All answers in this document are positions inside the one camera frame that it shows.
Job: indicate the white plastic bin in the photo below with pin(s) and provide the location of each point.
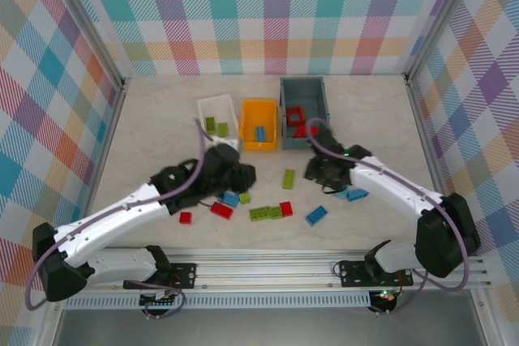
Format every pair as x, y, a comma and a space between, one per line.
217, 109

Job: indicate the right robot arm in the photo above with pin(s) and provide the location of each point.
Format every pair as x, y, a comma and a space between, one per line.
389, 184

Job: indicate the light blue sloped lego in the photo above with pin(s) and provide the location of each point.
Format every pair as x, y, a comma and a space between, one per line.
341, 194

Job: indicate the grey plastic bin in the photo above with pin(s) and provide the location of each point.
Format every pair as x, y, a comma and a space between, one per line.
304, 92

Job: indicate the red lego window frame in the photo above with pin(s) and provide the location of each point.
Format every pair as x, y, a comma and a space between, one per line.
291, 113

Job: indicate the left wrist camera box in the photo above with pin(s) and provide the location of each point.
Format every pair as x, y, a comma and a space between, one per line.
229, 143

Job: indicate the small green lego brick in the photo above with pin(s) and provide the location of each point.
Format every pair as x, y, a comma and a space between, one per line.
276, 212
244, 198

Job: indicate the aluminium frame post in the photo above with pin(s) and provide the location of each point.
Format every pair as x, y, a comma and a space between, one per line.
87, 26
442, 18

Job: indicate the blue lego brick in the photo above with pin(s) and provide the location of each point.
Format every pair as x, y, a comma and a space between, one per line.
316, 215
357, 195
231, 199
261, 134

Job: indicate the aluminium side rail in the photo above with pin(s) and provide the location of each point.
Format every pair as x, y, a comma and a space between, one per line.
421, 127

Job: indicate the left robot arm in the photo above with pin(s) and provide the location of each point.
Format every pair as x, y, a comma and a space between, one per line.
121, 220

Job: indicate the small red lego brick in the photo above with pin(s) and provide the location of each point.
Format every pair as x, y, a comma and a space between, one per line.
186, 217
315, 131
286, 209

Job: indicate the orange plastic bin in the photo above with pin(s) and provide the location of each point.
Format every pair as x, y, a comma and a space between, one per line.
259, 117

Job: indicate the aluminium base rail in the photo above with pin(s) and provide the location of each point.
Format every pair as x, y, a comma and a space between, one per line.
263, 269

